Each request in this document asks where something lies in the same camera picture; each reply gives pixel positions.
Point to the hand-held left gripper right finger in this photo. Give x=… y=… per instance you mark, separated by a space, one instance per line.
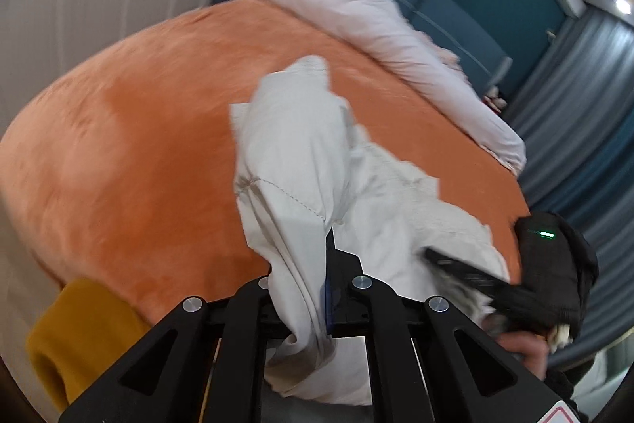
x=342 y=299

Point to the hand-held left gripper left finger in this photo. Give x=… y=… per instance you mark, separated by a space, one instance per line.
x=247 y=304

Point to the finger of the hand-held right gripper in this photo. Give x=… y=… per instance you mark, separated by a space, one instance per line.
x=470 y=274

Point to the white zip-up jacket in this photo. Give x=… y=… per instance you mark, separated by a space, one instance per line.
x=297 y=145

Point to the person's right hand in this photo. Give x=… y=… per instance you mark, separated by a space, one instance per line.
x=532 y=348

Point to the grey curtain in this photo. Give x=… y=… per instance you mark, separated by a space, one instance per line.
x=569 y=106

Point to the plush toy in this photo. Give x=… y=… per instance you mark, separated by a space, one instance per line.
x=495 y=98

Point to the yellow garment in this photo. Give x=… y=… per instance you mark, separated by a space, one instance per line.
x=74 y=329

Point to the orange bed blanket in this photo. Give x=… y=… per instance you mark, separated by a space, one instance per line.
x=148 y=130

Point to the pale pink duvet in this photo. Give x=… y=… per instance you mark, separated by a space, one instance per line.
x=396 y=36

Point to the ceiling spotlight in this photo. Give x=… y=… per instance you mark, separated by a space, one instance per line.
x=622 y=5

